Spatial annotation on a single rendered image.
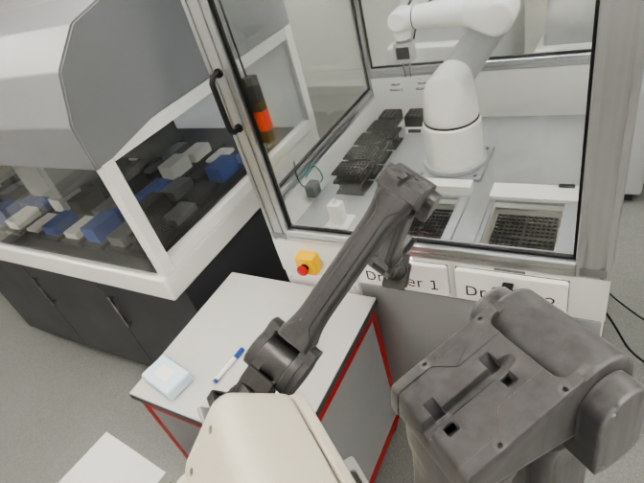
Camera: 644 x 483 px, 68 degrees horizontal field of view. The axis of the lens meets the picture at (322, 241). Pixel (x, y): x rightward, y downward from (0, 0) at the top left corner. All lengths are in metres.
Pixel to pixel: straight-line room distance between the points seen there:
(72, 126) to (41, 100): 0.13
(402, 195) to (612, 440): 0.52
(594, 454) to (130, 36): 1.60
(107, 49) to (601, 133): 1.32
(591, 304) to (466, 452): 1.15
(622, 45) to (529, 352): 0.81
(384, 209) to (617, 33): 0.53
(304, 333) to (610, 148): 0.73
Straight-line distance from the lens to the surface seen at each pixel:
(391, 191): 0.78
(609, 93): 1.10
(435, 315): 1.60
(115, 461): 1.57
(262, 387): 0.84
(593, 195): 1.22
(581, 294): 1.41
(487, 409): 0.31
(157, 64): 1.77
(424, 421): 0.32
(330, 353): 1.49
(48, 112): 1.63
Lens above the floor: 1.87
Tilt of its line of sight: 36 degrees down
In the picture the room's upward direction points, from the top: 17 degrees counter-clockwise
